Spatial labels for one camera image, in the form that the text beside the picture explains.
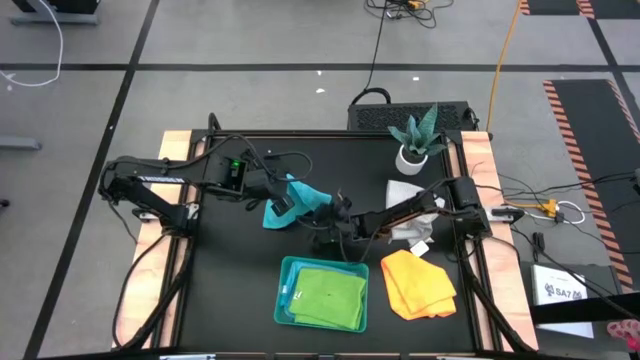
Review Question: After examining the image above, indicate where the long black floor cable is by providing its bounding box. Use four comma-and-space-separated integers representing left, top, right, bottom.
509, 225, 640, 321

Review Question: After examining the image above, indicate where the grey floor bar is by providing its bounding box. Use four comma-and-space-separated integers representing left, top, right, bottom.
0, 136, 44, 151

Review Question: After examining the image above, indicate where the white paper box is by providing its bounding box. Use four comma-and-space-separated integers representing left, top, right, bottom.
529, 263, 596, 340

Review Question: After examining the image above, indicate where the black table clamp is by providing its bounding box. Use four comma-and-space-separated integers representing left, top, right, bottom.
131, 203, 162, 222
492, 206, 526, 224

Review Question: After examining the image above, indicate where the black beam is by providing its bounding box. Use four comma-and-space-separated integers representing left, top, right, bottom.
528, 292, 640, 325

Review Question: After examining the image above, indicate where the grey desk foot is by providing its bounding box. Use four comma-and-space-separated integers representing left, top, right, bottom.
7, 12, 101, 27

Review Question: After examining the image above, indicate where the black hazard-striped floor mat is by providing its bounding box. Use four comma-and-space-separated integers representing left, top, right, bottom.
518, 0, 640, 20
542, 78, 640, 294

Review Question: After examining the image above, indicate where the yellow extension cable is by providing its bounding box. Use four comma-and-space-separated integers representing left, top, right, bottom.
485, 0, 524, 132

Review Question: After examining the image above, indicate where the black cable tangle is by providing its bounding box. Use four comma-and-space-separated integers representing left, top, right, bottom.
364, 0, 456, 29

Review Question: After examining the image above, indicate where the orange microfiber towel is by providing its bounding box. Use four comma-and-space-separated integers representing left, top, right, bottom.
380, 248, 459, 321

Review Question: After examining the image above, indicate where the black computer case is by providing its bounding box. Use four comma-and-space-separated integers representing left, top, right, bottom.
347, 101, 476, 132

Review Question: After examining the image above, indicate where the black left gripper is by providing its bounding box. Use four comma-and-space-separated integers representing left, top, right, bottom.
247, 168, 296, 218

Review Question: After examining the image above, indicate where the black box on desk foot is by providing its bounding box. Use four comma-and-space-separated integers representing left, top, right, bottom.
10, 0, 101, 15

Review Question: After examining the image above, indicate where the green microfiber towel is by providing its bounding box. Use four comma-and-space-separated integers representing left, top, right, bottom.
288, 267, 368, 331

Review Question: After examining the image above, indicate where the teal microfiber towel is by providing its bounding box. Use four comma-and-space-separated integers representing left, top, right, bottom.
262, 172, 334, 231

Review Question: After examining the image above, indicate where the white floor cable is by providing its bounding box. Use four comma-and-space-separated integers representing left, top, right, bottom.
0, 0, 65, 89

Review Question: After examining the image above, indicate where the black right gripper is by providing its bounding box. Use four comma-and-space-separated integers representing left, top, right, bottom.
312, 188, 357, 250

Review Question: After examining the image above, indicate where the green artificial plant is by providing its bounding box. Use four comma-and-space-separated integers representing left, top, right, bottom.
387, 102, 449, 159

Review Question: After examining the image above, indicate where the black corrugated cable sleeve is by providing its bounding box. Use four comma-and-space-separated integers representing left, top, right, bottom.
457, 239, 539, 354
112, 232, 196, 351

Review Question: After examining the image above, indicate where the black computer power cable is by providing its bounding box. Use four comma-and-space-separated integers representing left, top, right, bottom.
349, 0, 392, 106

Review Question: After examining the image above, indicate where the white looped cable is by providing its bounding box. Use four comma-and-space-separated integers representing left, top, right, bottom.
524, 199, 587, 225

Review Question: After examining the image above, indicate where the black cable bundle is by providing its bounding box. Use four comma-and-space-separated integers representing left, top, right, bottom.
497, 171, 640, 201

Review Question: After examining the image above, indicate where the pink patterned object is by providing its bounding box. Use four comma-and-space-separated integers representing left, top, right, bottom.
606, 319, 640, 354

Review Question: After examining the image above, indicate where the grey microfiber towel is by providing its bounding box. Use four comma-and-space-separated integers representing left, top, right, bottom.
384, 178, 447, 258

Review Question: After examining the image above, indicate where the yellow power splitter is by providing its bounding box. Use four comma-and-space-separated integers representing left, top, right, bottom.
504, 198, 560, 219

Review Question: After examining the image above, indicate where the black aluminium table frame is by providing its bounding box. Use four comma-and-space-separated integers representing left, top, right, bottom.
152, 128, 539, 354

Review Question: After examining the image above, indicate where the teal plastic tray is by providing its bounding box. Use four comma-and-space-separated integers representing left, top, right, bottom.
273, 255, 370, 334

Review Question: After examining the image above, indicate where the white plant pot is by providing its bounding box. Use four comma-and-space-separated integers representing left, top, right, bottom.
394, 144, 430, 177

